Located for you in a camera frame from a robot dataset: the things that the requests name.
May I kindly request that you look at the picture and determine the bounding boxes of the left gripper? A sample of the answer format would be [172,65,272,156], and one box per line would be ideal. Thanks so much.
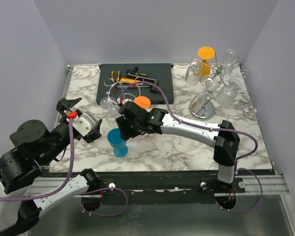
[42,97,103,164]

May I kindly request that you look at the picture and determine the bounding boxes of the blue plastic goblet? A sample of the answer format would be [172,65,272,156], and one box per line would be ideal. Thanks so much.
[107,128,128,157]

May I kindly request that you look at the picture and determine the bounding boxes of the orange plastic goblet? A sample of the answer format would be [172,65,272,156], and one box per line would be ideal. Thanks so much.
[134,96,151,109]

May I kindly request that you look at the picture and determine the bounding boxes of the clear stemmed glass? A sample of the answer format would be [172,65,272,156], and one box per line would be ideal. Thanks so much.
[100,96,120,121]

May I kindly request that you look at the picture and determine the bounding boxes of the tall chrome glass rack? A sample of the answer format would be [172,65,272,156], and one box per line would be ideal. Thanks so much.
[185,47,242,120]

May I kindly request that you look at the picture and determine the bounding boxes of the yellow plastic goblet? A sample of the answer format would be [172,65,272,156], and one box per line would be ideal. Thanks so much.
[198,46,215,77]

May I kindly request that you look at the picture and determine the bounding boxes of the ribbed clear wine glass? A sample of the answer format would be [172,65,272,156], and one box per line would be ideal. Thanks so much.
[221,49,238,75]

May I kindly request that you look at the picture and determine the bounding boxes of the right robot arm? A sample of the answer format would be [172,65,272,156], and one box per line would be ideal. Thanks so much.
[116,101,240,193]

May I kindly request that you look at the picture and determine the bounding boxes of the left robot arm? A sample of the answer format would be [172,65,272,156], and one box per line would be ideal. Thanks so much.
[0,98,102,236]

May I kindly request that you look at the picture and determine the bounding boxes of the red blue screwdriver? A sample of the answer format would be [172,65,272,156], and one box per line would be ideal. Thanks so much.
[117,84,150,89]

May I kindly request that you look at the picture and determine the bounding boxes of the dark grey tray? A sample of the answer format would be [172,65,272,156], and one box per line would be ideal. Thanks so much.
[96,63,174,105]

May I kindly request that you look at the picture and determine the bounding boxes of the dark metal T tool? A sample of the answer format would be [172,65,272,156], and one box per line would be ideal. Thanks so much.
[126,66,148,77]

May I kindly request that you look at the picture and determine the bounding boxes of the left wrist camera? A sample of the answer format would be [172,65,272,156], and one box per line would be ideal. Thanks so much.
[66,112,98,137]

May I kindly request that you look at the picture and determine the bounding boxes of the small chrome ring rack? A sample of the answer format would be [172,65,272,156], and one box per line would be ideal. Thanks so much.
[103,79,142,108]

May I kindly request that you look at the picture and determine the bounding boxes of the orange handled pliers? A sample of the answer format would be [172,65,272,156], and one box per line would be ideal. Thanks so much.
[110,71,120,94]

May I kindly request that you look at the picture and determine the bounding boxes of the black mounting base rail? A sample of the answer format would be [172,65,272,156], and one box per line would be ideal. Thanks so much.
[39,169,278,206]

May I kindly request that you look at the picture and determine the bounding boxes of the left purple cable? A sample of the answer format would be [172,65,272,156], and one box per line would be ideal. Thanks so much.
[0,118,129,217]

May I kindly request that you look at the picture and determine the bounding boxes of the purple cable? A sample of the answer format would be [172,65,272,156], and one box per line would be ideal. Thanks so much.
[0,118,129,217]
[120,82,264,214]

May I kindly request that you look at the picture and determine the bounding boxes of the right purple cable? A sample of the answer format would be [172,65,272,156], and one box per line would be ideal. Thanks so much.
[120,82,264,214]

